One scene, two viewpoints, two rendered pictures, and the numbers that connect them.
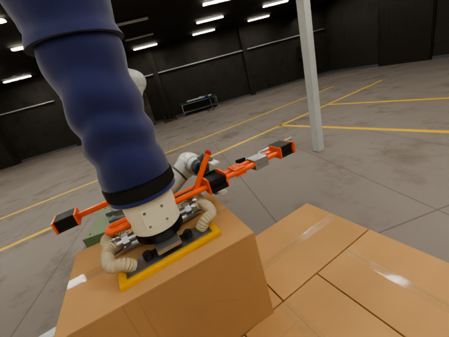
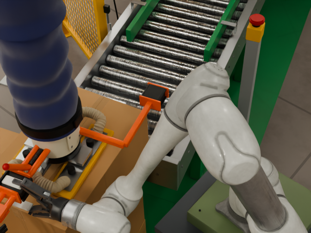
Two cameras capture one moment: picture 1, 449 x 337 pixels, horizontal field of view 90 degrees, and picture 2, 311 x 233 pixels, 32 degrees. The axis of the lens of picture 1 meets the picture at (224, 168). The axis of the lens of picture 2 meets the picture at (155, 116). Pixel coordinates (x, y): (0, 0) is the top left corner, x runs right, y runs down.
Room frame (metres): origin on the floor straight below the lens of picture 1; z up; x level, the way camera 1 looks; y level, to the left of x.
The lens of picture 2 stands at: (1.89, -0.27, 2.55)
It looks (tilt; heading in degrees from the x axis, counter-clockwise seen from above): 48 degrees down; 139
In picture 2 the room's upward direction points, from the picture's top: 2 degrees counter-clockwise
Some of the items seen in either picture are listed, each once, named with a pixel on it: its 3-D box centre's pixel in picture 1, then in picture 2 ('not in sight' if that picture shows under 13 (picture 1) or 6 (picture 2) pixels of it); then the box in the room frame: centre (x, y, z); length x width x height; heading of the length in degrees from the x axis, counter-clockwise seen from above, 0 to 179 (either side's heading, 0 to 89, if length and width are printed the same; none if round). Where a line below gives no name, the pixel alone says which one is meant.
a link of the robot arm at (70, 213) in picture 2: (196, 166); (74, 214); (1.03, 0.13, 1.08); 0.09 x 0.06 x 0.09; 114
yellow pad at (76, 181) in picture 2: not in sight; (81, 157); (0.79, 0.32, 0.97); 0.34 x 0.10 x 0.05; 113
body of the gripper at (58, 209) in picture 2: (202, 169); (53, 206); (0.96, 0.10, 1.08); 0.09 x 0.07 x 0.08; 24
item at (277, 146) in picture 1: (282, 149); not in sight; (0.94, -0.27, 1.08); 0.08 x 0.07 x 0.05; 113
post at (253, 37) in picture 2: not in sight; (245, 101); (0.76, 1.34, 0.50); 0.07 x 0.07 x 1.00; 24
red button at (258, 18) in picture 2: not in sight; (256, 21); (0.76, 1.34, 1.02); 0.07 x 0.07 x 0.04
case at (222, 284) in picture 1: (174, 282); (71, 177); (0.69, 0.31, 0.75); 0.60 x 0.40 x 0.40; 110
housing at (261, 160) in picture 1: (257, 161); not in sight; (0.89, -0.14, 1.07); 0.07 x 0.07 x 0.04; 23
